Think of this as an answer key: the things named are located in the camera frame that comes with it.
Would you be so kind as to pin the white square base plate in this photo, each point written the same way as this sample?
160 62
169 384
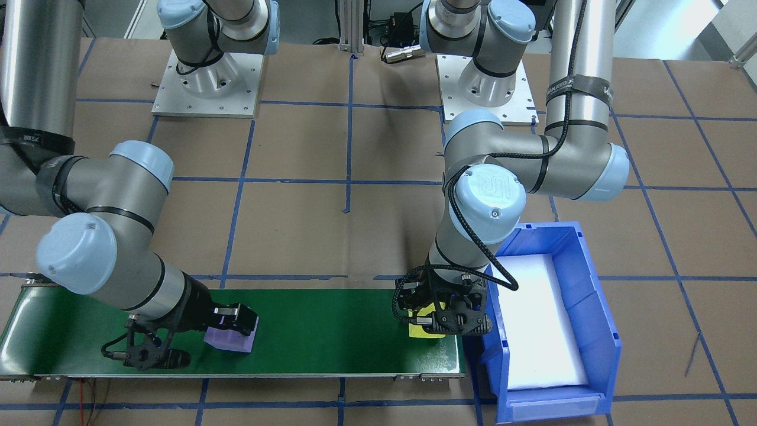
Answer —
452 112
171 106

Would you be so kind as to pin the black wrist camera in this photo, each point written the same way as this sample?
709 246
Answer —
148 355
454 290

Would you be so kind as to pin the green conveyor belt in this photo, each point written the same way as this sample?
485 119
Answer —
325 331

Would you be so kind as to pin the blue plastic storage bin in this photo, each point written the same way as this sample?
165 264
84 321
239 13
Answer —
597 331

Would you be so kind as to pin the purple foam block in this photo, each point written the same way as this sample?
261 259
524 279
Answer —
230 342

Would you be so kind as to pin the white foam pad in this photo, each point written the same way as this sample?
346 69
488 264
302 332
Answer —
541 319

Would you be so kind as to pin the silver metal connector plug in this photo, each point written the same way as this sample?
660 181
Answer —
405 54

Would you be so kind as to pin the yellow foam block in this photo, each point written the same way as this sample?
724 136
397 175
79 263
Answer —
427 332

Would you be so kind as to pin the black electronics box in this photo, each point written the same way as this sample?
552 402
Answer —
402 25

